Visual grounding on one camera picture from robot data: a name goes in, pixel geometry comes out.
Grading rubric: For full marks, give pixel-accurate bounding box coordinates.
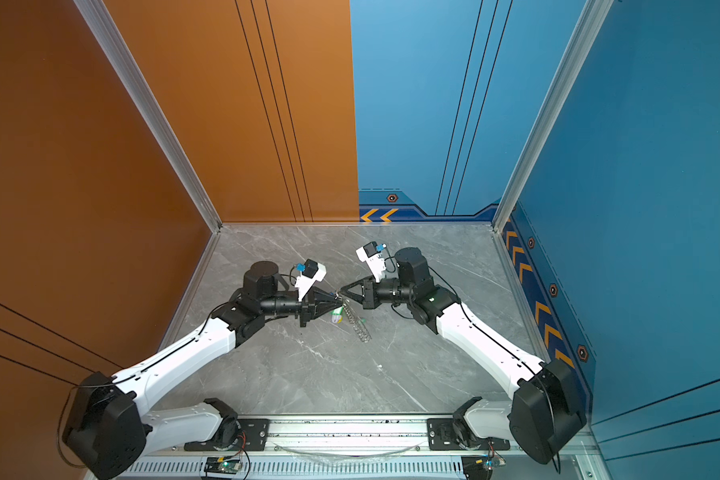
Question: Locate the right aluminium corner post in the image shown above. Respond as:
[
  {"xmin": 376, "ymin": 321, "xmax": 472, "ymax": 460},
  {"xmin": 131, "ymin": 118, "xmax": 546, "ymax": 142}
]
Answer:
[{"xmin": 492, "ymin": 0, "xmax": 614, "ymax": 234}]

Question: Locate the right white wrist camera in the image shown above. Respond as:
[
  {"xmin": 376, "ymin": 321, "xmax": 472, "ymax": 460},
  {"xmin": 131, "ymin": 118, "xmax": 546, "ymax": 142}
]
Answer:
[{"xmin": 356, "ymin": 241, "xmax": 387, "ymax": 283}]

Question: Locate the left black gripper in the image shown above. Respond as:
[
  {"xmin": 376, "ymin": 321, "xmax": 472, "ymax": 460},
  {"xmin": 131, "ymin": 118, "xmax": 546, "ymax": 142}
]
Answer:
[{"xmin": 260, "ymin": 288, "xmax": 343, "ymax": 330}]

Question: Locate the right green circuit board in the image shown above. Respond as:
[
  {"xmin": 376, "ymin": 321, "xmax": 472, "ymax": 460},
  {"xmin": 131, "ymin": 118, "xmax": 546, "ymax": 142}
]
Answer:
[{"xmin": 475, "ymin": 457, "xmax": 502, "ymax": 471}]

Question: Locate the green circuit board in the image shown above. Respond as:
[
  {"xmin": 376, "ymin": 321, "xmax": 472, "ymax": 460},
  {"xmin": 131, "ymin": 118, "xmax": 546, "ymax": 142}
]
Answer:
[
  {"xmin": 475, "ymin": 457, "xmax": 502, "ymax": 471},
  {"xmin": 203, "ymin": 456, "xmax": 243, "ymax": 478}
]

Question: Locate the aluminium front rail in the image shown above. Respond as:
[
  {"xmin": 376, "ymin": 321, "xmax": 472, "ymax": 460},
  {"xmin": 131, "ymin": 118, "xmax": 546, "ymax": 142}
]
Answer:
[{"xmin": 121, "ymin": 414, "xmax": 609, "ymax": 479}]

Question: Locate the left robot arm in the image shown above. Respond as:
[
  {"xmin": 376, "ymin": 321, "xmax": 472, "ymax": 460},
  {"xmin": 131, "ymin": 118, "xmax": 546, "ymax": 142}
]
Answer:
[{"xmin": 60, "ymin": 259, "xmax": 342, "ymax": 479}]

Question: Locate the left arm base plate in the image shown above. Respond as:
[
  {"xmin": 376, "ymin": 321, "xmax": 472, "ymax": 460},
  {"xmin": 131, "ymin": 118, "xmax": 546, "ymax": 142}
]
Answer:
[{"xmin": 184, "ymin": 418, "xmax": 270, "ymax": 453}]

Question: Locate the aluminium corner post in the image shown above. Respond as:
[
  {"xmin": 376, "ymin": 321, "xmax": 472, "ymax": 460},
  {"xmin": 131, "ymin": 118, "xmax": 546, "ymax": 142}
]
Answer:
[
  {"xmin": 74, "ymin": 0, "xmax": 223, "ymax": 233},
  {"xmin": 492, "ymin": 0, "xmax": 614, "ymax": 234}
]

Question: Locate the grey metal key holder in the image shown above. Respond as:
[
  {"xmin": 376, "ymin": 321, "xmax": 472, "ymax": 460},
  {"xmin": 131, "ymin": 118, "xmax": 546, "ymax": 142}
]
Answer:
[{"xmin": 342, "ymin": 299, "xmax": 371, "ymax": 343}]

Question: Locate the green key tag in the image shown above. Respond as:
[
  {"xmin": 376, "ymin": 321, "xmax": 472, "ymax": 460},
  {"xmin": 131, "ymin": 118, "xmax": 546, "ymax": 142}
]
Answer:
[{"xmin": 331, "ymin": 307, "xmax": 343, "ymax": 324}]

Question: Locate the left green circuit board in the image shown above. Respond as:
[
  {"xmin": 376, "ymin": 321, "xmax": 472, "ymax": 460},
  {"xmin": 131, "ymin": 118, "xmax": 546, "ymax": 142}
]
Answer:
[{"xmin": 203, "ymin": 456, "xmax": 243, "ymax": 478}]

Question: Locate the left aluminium corner post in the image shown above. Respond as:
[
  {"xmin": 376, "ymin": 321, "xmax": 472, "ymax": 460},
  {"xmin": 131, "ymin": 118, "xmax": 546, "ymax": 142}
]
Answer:
[{"xmin": 74, "ymin": 0, "xmax": 223, "ymax": 233}]

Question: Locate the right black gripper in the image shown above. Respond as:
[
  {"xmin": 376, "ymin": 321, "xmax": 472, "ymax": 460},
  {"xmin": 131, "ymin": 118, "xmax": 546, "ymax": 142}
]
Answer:
[{"xmin": 340, "ymin": 274, "xmax": 416, "ymax": 312}]

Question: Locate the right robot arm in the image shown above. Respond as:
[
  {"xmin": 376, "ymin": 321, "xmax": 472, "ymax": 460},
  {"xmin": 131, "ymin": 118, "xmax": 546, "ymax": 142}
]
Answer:
[{"xmin": 340, "ymin": 241, "xmax": 587, "ymax": 464}]

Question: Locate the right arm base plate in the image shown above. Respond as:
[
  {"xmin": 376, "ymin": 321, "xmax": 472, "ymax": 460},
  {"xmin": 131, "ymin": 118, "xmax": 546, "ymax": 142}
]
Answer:
[{"xmin": 426, "ymin": 417, "xmax": 511, "ymax": 451}]

